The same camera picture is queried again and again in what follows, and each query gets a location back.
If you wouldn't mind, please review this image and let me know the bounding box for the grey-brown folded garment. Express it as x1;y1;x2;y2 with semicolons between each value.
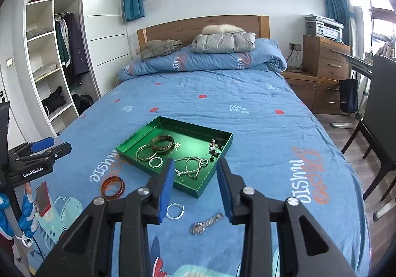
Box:
140;39;183;61

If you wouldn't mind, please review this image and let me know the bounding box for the large twisted silver bangle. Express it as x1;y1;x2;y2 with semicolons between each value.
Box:
166;203;185;221

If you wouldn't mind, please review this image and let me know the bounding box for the beaded stone bracelet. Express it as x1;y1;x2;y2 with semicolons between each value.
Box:
208;137;228;162

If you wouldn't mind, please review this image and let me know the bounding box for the white printer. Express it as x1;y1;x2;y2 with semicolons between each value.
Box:
305;14;344;43

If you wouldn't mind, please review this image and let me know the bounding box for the silver wrist watch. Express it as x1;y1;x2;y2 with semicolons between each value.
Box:
191;213;224;235

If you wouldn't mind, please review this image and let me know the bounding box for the green jewelry tray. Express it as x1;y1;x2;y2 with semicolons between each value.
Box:
116;116;233;199

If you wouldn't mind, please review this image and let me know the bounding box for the amber resin bangle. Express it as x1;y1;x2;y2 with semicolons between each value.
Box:
101;176;125;201

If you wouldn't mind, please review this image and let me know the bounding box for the blue patterned bed cover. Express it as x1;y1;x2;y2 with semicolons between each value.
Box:
27;39;371;276

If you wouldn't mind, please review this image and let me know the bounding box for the dark chair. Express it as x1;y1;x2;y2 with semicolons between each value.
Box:
341;55;396;199

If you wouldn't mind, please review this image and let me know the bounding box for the red-cased smartphone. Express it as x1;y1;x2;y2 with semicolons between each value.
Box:
36;181;51;217

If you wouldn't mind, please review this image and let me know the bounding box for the wooden drawer chest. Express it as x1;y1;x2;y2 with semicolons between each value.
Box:
283;35;350;115

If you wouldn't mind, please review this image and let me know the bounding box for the wooden headboard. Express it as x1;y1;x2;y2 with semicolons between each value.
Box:
137;15;271;52

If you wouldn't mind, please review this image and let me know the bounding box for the grey puffer jacket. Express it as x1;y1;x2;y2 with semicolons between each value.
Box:
191;32;256;54

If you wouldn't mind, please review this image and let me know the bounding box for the white fluffy pillow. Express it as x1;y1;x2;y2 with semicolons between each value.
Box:
202;24;245;35

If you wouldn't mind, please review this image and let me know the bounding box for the thin silver bangle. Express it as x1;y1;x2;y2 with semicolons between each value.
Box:
135;144;157;162

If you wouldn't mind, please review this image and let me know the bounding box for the double silver bracelet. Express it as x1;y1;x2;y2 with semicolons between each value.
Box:
174;156;203;180

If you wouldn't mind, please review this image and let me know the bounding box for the small twisted silver bangle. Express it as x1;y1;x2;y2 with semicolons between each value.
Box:
148;156;163;169

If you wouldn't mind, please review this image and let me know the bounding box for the brown translucent bangle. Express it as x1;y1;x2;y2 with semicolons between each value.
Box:
150;134;174;153

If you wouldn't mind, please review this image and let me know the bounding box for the white open wardrobe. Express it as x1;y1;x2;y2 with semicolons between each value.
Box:
18;0;100;137

